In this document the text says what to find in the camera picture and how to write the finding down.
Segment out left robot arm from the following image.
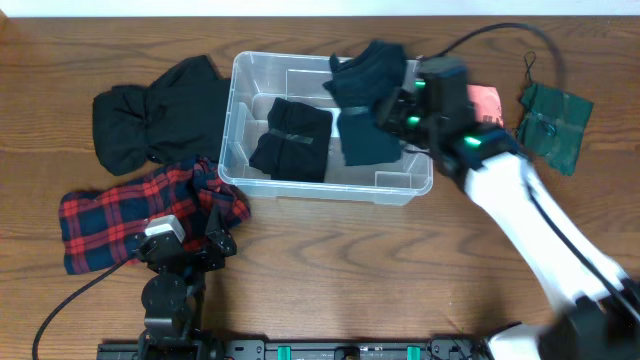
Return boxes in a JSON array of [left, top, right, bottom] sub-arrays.
[[136, 206, 237, 345]]

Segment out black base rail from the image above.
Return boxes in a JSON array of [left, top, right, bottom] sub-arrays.
[[96, 337, 492, 360]]

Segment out red navy plaid shirt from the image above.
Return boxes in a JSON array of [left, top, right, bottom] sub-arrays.
[[58, 157, 251, 275]]

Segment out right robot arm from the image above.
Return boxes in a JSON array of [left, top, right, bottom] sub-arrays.
[[378, 57, 639, 360]]

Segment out black hooded garment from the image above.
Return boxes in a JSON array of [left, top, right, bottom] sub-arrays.
[[92, 55, 231, 176]]

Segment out navy garment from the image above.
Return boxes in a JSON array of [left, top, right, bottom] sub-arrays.
[[323, 40, 407, 166]]

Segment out pink folded shirt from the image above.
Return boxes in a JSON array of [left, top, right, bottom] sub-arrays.
[[467, 85, 504, 127]]

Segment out green garment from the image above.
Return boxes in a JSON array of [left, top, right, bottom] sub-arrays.
[[516, 51, 594, 176]]

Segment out clear plastic storage bin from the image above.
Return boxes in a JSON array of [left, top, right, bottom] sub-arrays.
[[218, 51, 433, 206]]

